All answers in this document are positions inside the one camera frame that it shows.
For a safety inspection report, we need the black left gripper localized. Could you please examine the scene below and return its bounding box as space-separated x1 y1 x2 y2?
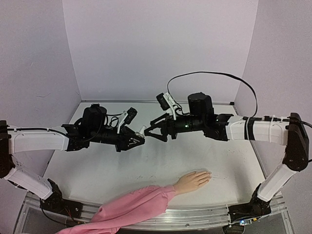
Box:
90 126 146 153

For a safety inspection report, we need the clear nail polish bottle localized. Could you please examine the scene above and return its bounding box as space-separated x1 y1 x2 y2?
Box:
136 130 145 138

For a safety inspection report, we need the pink sleeved forearm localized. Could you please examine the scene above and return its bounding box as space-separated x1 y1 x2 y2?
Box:
58 186 176 234

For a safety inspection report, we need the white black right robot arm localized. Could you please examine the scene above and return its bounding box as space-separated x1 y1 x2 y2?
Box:
144 93 310 224

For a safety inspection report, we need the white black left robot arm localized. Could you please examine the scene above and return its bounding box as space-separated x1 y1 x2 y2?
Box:
0 104 146 219

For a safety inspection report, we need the mannequin hand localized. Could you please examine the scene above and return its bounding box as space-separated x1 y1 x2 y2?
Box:
173 171 212 195

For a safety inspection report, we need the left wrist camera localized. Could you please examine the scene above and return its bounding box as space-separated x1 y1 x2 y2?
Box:
117 107 137 134

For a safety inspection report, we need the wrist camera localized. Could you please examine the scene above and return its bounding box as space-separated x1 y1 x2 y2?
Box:
156 92 180 120
117 107 137 134

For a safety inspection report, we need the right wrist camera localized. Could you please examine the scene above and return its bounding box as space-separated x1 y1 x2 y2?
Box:
156 92 180 120

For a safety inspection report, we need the aluminium back table rail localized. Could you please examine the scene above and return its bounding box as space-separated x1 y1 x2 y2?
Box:
81 100 235 106

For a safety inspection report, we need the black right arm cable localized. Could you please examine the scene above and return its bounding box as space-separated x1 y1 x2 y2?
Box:
167 71 258 119

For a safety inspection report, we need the aluminium front base frame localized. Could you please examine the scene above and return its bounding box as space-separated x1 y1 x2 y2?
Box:
13 193 294 234

